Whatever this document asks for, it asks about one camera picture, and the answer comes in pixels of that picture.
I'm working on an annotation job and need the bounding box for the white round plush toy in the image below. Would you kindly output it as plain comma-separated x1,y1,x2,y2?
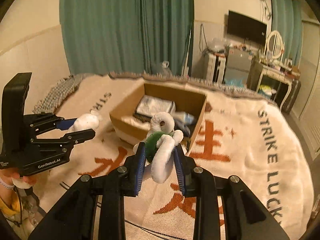
67,110,103,133

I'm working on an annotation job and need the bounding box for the floral black-white tissue pack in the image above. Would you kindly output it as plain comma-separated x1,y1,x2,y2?
133,95,176,122

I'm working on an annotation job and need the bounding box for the white green plush toy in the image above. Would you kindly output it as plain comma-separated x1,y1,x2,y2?
142,112,183,184

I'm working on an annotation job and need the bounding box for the blue floral tissue pack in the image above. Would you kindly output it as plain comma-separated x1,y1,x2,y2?
172,112,197,137

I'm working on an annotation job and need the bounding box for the operator left hand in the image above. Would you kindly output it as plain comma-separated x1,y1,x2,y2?
1,168,37,186

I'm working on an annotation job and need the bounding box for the checkered grey bedsheet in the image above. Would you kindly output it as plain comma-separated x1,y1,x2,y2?
32,74,88,114

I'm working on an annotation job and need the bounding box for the cream blanket with lettering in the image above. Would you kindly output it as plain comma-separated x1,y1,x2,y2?
34,76,314,239

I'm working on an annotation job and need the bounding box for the green curtain left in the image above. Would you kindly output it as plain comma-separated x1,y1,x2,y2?
60,0,194,75

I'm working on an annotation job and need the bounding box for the green curtain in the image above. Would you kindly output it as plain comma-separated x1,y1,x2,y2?
60,0,194,75
271,0,303,66

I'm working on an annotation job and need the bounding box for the brown cardboard box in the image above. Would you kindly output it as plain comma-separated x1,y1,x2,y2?
110,83,207,150

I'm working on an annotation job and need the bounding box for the white vanity table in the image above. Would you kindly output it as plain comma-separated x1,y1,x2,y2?
247,60,301,113

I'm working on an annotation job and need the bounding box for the white drawer cabinet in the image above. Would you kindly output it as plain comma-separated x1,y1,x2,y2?
203,53,226,84

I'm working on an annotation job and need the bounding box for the grey mini fridge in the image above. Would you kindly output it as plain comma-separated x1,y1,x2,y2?
223,48,252,87

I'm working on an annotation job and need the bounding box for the white oval vanity mirror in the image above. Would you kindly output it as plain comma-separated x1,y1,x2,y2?
265,30,285,60

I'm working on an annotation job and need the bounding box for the green curtain right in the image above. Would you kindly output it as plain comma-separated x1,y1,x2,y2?
271,0,303,66

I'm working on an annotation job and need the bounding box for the black wall television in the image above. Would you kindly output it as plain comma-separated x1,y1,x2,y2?
227,11,267,45

